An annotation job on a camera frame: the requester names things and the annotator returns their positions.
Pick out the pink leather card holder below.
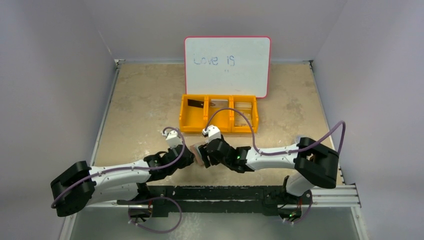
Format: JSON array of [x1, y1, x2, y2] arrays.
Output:
[[189, 142, 205, 167]]

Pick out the black credit card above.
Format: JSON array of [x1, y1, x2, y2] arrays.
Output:
[[187, 98, 205, 109]]

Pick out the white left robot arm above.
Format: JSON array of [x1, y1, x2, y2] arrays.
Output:
[[50, 144, 195, 217]]

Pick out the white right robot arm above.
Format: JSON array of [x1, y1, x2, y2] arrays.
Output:
[[194, 137, 339, 197]]

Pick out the silver card in middle bin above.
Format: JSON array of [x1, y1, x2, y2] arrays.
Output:
[[209, 99, 229, 109]]

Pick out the cards in right bin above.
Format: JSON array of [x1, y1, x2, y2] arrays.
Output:
[[234, 101, 253, 127]]

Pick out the yellow middle bin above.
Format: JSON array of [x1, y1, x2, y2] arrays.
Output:
[[207, 95, 231, 133]]

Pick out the yellow bin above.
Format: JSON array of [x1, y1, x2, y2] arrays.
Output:
[[231, 95, 259, 134], [207, 95, 231, 133], [179, 94, 208, 133]]

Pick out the yellow left bin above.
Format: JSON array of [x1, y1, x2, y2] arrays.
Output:
[[179, 94, 208, 133]]

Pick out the yellow right bin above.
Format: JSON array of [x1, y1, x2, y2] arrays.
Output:
[[231, 95, 259, 134]]

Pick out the small clear round container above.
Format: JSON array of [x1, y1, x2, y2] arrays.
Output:
[[294, 134, 309, 144]]

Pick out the pink framed whiteboard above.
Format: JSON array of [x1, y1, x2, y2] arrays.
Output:
[[183, 36, 272, 98]]

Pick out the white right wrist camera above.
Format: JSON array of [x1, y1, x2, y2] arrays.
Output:
[[201, 125, 222, 142]]

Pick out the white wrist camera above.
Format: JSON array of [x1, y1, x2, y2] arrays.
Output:
[[162, 130, 183, 149], [201, 125, 222, 142]]

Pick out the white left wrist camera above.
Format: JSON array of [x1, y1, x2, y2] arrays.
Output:
[[162, 130, 183, 149]]

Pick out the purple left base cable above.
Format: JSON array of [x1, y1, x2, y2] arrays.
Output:
[[127, 196, 184, 234]]

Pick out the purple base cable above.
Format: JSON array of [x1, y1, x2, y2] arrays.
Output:
[[281, 190, 316, 226], [127, 196, 184, 234]]

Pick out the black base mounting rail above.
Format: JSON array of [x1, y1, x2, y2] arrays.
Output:
[[117, 183, 313, 223]]

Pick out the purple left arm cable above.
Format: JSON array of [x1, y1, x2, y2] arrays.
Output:
[[50, 127, 186, 210]]

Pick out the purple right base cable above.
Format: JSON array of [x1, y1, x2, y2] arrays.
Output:
[[281, 190, 316, 226]]

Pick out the aluminium frame rail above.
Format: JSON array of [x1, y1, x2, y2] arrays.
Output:
[[85, 185, 360, 208]]

